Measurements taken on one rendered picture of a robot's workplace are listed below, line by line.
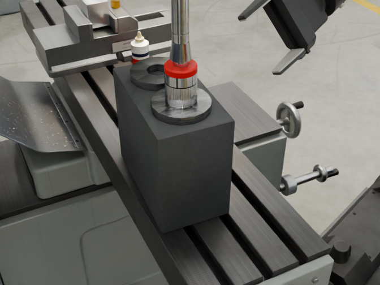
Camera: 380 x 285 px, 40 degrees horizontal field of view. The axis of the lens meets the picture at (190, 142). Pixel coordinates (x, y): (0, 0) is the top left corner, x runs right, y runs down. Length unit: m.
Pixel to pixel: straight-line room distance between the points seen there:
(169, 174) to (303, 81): 2.47
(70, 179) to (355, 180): 1.59
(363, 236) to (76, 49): 0.84
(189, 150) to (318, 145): 1.96
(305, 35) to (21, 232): 0.76
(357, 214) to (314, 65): 2.00
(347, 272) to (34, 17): 1.08
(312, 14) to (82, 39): 0.58
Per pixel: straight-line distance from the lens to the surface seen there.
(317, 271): 0.83
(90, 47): 1.27
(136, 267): 1.48
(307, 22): 0.88
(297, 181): 1.58
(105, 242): 1.37
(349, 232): 1.41
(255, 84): 3.11
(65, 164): 1.17
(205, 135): 0.74
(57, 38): 1.29
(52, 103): 1.30
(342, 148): 2.68
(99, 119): 1.09
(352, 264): 1.31
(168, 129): 0.73
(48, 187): 1.20
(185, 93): 0.73
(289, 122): 1.62
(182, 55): 0.71
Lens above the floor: 1.58
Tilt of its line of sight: 37 degrees down
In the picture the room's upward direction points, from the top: straight up
